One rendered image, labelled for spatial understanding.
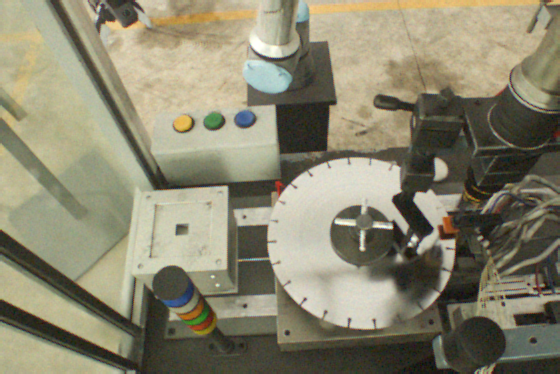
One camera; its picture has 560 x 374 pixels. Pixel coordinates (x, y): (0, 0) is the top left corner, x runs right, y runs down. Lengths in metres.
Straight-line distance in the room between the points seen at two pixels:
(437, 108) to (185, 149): 0.59
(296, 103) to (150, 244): 0.58
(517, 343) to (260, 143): 0.61
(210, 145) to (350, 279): 0.43
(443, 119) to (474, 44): 2.16
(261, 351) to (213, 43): 1.99
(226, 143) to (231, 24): 1.80
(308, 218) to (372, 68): 1.70
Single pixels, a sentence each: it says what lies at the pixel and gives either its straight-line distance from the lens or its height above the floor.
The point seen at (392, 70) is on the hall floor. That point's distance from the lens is 2.42.
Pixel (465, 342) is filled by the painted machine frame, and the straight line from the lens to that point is 0.57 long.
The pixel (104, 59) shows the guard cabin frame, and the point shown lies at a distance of 0.88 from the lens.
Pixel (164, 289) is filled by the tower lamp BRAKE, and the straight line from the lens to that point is 0.55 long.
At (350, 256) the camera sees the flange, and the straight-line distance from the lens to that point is 0.75.
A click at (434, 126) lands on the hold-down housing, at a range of 0.56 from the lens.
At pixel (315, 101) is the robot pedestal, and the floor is 0.75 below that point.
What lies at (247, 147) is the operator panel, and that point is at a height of 0.89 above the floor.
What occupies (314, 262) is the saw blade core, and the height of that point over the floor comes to 0.95.
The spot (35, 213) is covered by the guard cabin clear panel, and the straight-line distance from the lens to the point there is 0.66.
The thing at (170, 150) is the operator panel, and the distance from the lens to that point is 0.98.
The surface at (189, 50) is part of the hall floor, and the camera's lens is 2.60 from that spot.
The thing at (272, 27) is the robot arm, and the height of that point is 1.05.
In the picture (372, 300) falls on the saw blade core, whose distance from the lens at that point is 0.74.
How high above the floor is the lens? 1.65
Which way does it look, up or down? 60 degrees down
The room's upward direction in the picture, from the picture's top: 5 degrees counter-clockwise
